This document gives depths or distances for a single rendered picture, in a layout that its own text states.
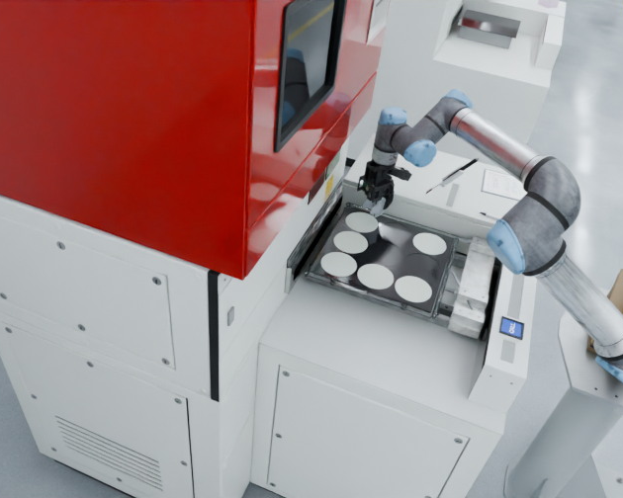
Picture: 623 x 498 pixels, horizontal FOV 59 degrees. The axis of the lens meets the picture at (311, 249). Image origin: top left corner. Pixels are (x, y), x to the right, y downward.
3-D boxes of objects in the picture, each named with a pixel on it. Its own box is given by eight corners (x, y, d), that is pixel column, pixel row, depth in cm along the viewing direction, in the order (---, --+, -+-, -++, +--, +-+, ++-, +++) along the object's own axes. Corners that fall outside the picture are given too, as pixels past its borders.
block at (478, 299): (455, 300, 152) (458, 292, 150) (457, 292, 155) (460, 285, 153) (485, 310, 150) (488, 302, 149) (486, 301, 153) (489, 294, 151)
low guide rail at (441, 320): (306, 280, 161) (307, 272, 159) (309, 275, 163) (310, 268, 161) (477, 339, 150) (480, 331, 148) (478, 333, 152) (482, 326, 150)
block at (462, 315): (450, 320, 146) (453, 312, 144) (452, 311, 149) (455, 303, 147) (480, 330, 145) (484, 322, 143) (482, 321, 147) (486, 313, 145)
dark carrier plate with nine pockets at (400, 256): (309, 272, 153) (309, 270, 152) (348, 207, 178) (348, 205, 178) (430, 313, 145) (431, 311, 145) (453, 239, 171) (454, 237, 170)
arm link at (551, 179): (605, 175, 113) (447, 76, 144) (565, 212, 115) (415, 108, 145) (609, 201, 123) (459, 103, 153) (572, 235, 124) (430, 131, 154)
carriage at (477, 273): (447, 329, 148) (449, 322, 146) (468, 250, 174) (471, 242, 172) (477, 340, 146) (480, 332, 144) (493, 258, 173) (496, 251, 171)
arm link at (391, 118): (393, 121, 145) (374, 106, 151) (385, 157, 152) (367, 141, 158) (416, 116, 149) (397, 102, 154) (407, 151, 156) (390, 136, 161)
